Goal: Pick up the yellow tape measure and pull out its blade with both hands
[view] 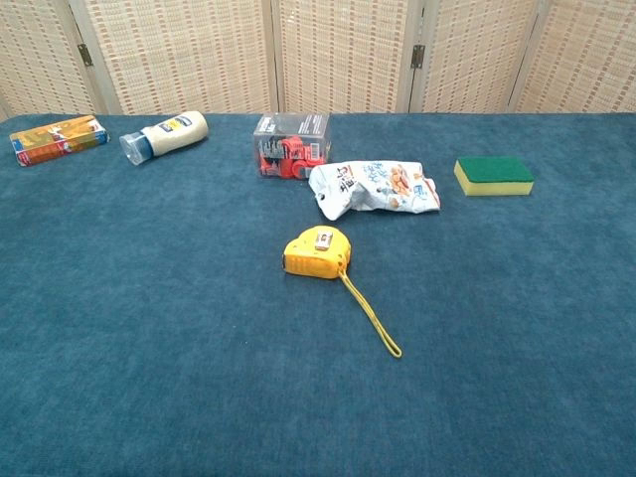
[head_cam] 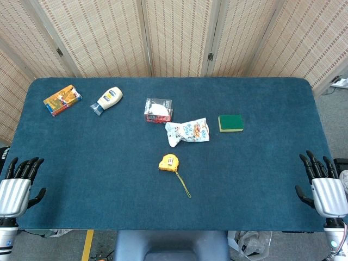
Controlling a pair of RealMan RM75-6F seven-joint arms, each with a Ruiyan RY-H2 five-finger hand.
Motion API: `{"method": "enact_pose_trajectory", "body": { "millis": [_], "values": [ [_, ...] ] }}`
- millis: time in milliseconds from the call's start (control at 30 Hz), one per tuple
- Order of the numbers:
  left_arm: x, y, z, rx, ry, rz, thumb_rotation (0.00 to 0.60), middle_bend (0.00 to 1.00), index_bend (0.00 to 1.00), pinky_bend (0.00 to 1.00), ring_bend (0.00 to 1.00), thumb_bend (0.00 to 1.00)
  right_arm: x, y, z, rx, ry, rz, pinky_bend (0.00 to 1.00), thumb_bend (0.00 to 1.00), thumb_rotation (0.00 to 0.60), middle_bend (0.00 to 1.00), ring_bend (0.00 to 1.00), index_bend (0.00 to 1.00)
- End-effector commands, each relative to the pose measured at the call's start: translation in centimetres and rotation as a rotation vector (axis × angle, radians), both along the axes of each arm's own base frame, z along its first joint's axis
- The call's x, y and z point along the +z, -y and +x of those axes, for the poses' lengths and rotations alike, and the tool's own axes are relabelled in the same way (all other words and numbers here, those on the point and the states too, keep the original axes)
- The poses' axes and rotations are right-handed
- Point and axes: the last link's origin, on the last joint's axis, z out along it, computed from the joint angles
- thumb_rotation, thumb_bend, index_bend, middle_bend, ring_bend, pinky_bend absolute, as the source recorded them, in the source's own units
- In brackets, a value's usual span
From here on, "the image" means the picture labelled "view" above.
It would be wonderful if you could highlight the yellow tape measure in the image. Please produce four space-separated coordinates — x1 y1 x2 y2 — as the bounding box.
281 224 403 360

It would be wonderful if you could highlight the crumpled white snack bag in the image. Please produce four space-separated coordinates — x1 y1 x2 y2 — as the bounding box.
307 159 442 222

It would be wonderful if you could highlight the clear box of red clips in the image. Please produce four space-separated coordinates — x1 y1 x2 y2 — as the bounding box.
252 112 333 181

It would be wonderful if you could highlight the white mayonnaise squeeze bottle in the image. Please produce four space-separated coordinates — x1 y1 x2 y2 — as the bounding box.
118 109 210 166

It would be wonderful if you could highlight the blue table cloth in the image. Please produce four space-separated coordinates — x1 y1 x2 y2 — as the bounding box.
0 112 636 477

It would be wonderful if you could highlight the green and yellow sponge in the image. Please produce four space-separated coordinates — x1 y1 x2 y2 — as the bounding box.
453 156 536 198

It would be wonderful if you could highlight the woven folding screen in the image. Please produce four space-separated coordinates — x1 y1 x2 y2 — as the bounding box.
0 0 636 123

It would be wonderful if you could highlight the orange snack box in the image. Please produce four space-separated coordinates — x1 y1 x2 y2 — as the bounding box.
9 114 111 168

